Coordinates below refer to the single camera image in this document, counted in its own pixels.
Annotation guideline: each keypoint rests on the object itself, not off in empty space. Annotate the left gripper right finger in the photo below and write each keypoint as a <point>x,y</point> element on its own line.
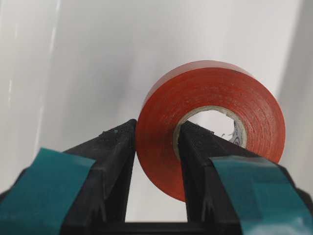
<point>233,191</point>

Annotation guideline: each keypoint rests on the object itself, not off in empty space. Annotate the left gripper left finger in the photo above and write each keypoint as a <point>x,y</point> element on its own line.
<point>75,192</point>

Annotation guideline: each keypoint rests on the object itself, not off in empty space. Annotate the red tape roll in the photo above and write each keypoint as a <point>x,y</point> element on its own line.
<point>218,96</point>

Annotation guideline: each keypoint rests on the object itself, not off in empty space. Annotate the white case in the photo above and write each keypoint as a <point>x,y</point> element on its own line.
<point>71,69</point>

